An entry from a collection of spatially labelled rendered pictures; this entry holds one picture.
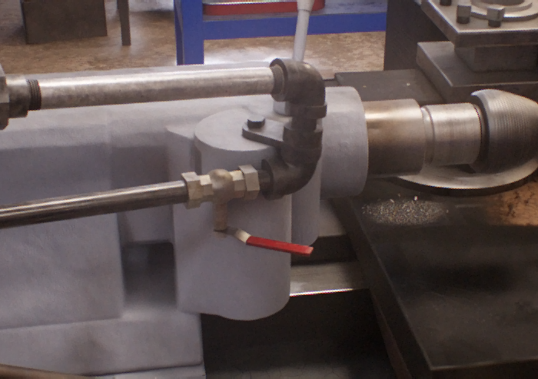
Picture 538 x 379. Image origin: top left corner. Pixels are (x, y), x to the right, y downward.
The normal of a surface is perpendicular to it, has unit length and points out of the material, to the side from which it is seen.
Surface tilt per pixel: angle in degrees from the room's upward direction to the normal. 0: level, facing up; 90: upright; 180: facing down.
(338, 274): 0
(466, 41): 90
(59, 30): 90
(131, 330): 62
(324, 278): 0
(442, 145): 82
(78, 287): 66
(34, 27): 90
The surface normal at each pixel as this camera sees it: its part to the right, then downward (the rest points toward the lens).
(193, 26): 0.15, 0.47
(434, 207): 0.00, -0.88
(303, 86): 0.46, 0.48
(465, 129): 0.13, -0.05
